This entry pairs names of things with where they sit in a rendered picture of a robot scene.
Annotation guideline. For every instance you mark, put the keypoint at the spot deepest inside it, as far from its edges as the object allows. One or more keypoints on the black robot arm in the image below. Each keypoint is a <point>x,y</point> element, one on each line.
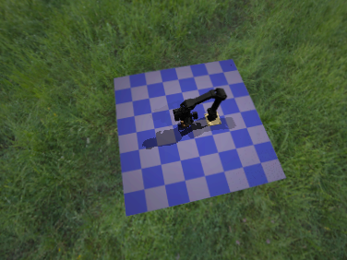
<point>187,105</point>

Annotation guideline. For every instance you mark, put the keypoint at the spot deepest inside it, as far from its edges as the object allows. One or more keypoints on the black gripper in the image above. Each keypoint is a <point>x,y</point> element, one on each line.
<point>180,118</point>

